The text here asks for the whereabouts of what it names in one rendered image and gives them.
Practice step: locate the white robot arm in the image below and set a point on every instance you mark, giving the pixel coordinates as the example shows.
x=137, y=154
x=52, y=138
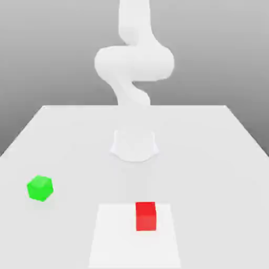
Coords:
x=134, y=63

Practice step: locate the small red cube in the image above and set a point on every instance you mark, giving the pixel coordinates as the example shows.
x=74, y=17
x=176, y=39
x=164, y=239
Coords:
x=145, y=216

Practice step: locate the small green cube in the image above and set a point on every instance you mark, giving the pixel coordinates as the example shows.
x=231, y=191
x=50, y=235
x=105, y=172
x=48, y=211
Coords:
x=40, y=188

